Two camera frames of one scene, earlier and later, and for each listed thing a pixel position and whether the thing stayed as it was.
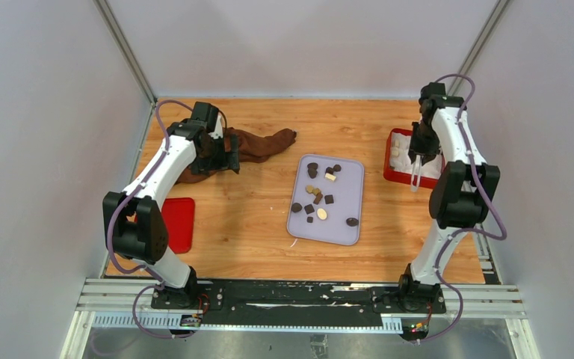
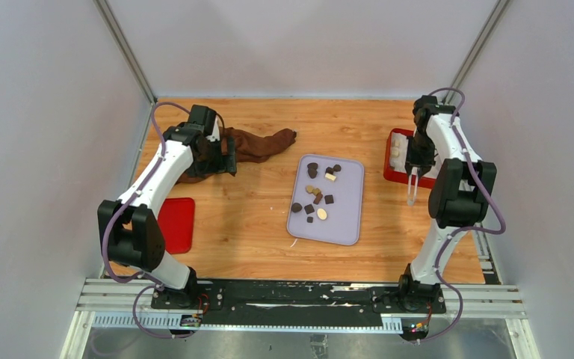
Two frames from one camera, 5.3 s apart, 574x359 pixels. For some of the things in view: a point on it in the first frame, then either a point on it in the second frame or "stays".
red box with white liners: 398,164 stays
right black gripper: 428,152 → 415,161
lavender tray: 326,200 stays
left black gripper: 226,160 stays
